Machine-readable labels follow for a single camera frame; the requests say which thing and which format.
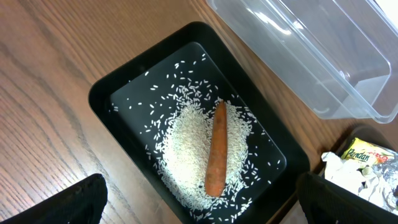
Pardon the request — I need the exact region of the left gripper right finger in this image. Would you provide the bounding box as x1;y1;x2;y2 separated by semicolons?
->
296;172;397;224

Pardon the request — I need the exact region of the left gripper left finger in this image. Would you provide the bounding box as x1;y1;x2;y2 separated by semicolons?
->
1;174;108;224

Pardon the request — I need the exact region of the white tissue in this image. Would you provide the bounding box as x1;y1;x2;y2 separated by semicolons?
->
322;152;397;215

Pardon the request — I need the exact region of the yellow green snack wrapper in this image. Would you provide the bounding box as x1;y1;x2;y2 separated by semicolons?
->
341;138;397;168

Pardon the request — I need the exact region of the orange carrot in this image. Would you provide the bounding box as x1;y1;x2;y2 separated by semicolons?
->
205;101;228;197

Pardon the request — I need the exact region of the pile of white rice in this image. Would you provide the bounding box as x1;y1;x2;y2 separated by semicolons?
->
110;47;285;223

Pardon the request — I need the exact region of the brown serving tray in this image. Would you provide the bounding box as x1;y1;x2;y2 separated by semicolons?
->
267;124;395;224

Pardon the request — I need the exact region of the black rectangular tray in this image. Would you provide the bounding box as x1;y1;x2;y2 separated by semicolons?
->
89;22;310;223

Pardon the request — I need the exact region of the clear plastic container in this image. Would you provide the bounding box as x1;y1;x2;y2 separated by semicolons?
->
208;0;397;124

